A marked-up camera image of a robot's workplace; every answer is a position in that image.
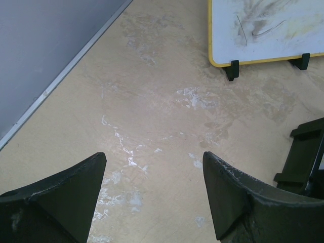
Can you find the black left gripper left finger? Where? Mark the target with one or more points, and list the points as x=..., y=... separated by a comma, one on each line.
x=58, y=208

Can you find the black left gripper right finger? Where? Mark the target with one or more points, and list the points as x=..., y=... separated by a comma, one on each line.
x=245, y=209

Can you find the black left plastic bin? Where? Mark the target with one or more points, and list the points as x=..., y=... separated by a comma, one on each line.
x=302, y=173

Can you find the aluminium frame rail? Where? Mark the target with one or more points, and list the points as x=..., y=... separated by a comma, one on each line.
x=41, y=42

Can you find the whiteboard with yellow frame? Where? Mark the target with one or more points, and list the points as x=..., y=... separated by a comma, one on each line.
x=251, y=32

